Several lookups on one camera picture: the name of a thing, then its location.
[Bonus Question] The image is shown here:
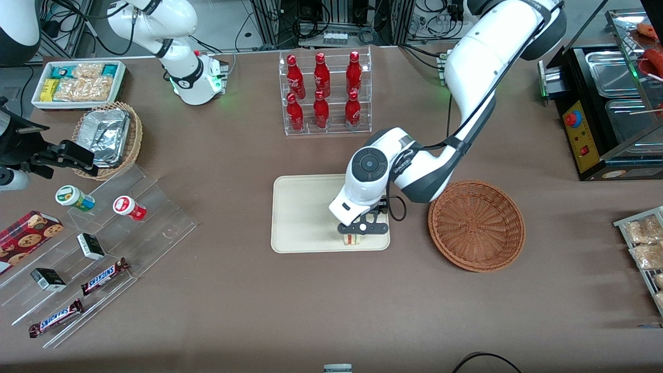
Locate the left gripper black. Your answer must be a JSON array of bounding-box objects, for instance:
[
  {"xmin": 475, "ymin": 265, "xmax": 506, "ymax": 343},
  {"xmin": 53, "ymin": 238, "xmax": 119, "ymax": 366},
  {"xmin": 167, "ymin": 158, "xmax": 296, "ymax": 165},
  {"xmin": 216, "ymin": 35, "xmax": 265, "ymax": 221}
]
[{"xmin": 338, "ymin": 201, "xmax": 390, "ymax": 236}]

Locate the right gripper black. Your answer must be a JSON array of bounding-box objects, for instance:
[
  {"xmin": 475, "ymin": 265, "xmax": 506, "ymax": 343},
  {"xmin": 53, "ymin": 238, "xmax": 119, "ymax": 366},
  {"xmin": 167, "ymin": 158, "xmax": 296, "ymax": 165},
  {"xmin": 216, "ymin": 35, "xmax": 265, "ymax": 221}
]
[{"xmin": 0, "ymin": 99, "xmax": 99, "ymax": 180}]

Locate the silver foil tray stack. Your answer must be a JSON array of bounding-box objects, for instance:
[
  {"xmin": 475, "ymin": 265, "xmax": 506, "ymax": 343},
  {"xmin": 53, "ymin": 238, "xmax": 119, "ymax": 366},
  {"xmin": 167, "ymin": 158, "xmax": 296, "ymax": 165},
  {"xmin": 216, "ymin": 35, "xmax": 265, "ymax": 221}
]
[{"xmin": 78, "ymin": 109, "xmax": 131, "ymax": 167}]

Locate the tan wicker basket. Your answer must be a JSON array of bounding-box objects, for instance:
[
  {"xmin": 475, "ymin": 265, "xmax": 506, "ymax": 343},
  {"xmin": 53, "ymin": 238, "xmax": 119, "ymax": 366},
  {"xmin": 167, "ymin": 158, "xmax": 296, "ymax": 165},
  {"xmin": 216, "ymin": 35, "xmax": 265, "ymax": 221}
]
[{"xmin": 71, "ymin": 102, "xmax": 143, "ymax": 181}]

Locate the cream plastic tray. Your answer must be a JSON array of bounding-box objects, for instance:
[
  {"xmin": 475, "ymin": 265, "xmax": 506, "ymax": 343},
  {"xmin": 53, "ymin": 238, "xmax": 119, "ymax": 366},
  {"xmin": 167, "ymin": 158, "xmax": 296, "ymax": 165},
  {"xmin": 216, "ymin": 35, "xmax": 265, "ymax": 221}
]
[{"xmin": 271, "ymin": 173, "xmax": 391, "ymax": 254}]

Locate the round brown wicker basket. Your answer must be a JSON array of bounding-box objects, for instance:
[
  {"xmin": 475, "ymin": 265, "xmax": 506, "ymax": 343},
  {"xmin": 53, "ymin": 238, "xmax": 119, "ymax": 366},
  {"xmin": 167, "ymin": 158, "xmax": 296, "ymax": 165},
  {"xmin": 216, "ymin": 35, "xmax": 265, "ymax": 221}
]
[{"xmin": 428, "ymin": 179, "xmax": 526, "ymax": 273}]

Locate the green lid snack cup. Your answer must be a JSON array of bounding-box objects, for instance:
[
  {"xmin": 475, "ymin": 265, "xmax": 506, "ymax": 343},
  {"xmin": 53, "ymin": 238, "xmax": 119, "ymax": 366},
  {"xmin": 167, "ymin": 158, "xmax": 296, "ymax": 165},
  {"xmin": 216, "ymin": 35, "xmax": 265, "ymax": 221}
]
[{"xmin": 55, "ymin": 185, "xmax": 96, "ymax": 212}]

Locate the clear bag of puffed snacks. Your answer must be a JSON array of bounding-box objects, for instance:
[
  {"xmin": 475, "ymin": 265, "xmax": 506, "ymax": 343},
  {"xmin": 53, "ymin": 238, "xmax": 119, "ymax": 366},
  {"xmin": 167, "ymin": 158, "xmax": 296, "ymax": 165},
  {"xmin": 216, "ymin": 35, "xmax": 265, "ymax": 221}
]
[
  {"xmin": 54, "ymin": 77, "xmax": 112, "ymax": 102},
  {"xmin": 73, "ymin": 63, "xmax": 104, "ymax": 79}
]

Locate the white rectangular snack bin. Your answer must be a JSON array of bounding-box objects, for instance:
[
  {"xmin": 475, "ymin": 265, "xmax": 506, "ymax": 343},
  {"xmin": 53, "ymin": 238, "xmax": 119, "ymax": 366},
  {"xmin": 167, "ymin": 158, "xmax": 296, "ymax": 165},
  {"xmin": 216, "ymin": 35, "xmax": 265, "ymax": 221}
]
[{"xmin": 31, "ymin": 61, "xmax": 126, "ymax": 111}]

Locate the red lid snack cup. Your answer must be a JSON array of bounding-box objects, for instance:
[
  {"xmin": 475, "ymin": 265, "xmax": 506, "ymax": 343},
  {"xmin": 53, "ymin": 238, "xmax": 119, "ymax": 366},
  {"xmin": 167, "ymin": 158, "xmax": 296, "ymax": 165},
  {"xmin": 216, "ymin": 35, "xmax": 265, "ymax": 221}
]
[{"xmin": 113, "ymin": 195, "xmax": 147, "ymax": 221}]

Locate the small black carton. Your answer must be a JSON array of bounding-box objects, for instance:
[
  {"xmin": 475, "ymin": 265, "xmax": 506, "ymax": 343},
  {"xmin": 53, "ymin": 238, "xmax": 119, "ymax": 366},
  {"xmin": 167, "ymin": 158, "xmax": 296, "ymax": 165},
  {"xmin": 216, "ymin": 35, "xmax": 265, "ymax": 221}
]
[
  {"xmin": 30, "ymin": 267, "xmax": 67, "ymax": 292},
  {"xmin": 77, "ymin": 233, "xmax": 106, "ymax": 260}
]

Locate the red plaid cookie box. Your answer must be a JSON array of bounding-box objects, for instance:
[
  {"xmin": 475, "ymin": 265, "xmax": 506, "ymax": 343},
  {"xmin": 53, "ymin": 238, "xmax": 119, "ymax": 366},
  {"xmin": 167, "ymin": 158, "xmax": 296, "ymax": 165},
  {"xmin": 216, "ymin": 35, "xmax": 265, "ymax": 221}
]
[{"xmin": 0, "ymin": 210, "xmax": 64, "ymax": 276}]

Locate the clear acrylic bottle rack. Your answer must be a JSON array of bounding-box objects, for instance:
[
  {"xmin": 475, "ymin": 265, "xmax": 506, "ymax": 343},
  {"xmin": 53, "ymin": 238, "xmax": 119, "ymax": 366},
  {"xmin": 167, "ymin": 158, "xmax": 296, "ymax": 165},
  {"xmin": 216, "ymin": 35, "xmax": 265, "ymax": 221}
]
[{"xmin": 279, "ymin": 47, "xmax": 372, "ymax": 137}]

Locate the clear acrylic stepped display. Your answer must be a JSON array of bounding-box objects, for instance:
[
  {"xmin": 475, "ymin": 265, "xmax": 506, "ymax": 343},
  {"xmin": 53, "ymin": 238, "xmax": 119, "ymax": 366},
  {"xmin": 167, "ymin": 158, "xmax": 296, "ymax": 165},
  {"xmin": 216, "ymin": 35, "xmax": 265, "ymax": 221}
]
[{"xmin": 0, "ymin": 163, "xmax": 198, "ymax": 349}]

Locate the red soda bottle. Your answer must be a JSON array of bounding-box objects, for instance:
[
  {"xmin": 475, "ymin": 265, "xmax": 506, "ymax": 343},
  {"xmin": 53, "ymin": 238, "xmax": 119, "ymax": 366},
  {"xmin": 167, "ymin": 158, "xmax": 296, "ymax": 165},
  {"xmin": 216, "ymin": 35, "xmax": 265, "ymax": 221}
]
[
  {"xmin": 344, "ymin": 90, "xmax": 362, "ymax": 130},
  {"xmin": 313, "ymin": 90, "xmax": 330, "ymax": 130},
  {"xmin": 286, "ymin": 55, "xmax": 306, "ymax": 100},
  {"xmin": 313, "ymin": 52, "xmax": 331, "ymax": 98},
  {"xmin": 346, "ymin": 51, "xmax": 363, "ymax": 95},
  {"xmin": 286, "ymin": 93, "xmax": 305, "ymax": 132}
]

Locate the Snickers chocolate bar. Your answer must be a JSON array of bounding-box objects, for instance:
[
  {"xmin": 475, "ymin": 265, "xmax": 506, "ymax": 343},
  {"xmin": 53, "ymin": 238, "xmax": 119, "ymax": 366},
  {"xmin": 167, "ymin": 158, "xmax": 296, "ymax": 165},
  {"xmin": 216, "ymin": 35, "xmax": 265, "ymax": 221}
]
[
  {"xmin": 81, "ymin": 257, "xmax": 129, "ymax": 296},
  {"xmin": 28, "ymin": 299, "xmax": 84, "ymax": 338}
]

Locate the black food warmer appliance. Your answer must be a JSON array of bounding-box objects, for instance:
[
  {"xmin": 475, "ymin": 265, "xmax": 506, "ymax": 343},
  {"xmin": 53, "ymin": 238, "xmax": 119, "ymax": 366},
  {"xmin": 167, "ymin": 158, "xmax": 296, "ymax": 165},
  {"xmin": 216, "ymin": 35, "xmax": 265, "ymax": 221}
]
[{"xmin": 538, "ymin": 8, "xmax": 663, "ymax": 182}]

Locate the steel warmer pan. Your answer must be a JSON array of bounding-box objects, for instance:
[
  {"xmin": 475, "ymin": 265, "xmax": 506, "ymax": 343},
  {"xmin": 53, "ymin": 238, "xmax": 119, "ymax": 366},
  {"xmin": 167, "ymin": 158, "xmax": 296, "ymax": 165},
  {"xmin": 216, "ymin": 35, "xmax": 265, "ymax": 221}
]
[
  {"xmin": 585, "ymin": 51, "xmax": 640, "ymax": 97},
  {"xmin": 605, "ymin": 98, "xmax": 663, "ymax": 148}
]

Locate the red food piece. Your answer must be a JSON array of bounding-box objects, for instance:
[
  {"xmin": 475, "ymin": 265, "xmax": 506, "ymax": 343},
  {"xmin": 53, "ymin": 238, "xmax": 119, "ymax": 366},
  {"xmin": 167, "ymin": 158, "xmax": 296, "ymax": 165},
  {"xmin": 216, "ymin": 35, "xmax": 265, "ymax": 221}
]
[{"xmin": 642, "ymin": 48, "xmax": 663, "ymax": 78}]

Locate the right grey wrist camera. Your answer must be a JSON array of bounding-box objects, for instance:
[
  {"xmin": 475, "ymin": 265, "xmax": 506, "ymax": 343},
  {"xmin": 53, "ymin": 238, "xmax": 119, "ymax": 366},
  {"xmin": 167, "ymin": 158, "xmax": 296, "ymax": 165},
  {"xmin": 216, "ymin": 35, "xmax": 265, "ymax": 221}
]
[{"xmin": 0, "ymin": 168, "xmax": 31, "ymax": 192}]

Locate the black looped cable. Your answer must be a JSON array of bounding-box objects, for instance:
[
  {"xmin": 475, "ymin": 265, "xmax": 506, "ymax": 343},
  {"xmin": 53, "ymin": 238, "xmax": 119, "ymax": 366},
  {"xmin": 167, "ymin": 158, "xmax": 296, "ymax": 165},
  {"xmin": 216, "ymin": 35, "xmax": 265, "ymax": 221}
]
[{"xmin": 452, "ymin": 352, "xmax": 523, "ymax": 373}]

